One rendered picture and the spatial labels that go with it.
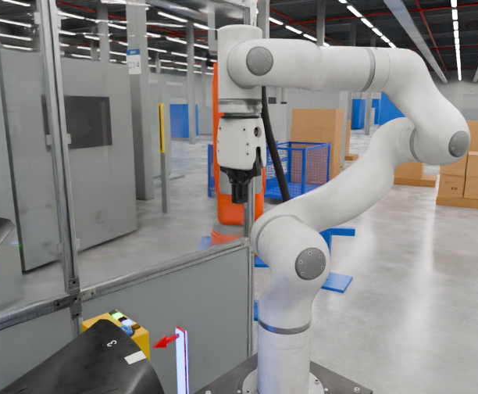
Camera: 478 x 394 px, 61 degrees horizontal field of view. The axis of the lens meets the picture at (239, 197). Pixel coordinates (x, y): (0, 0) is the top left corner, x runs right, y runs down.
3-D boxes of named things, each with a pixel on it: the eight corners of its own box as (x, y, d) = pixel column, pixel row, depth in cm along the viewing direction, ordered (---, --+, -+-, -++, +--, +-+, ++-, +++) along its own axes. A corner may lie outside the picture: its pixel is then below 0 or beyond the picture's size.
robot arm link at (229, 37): (269, 98, 76) (253, 100, 85) (270, 23, 73) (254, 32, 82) (225, 98, 74) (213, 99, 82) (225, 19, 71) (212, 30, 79)
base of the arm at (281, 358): (265, 359, 109) (266, 294, 105) (335, 383, 100) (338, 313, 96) (226, 401, 93) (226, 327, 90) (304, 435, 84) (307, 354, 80)
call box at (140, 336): (83, 358, 106) (80, 320, 103) (119, 343, 113) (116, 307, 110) (114, 388, 95) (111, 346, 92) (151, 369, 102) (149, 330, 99)
